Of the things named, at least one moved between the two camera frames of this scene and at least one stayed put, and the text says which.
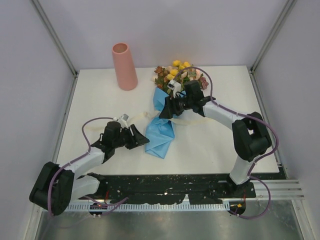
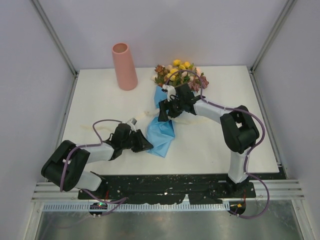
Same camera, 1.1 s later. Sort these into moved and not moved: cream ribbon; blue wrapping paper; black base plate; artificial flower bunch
Moved: cream ribbon
Not moved: black base plate; artificial flower bunch; blue wrapping paper
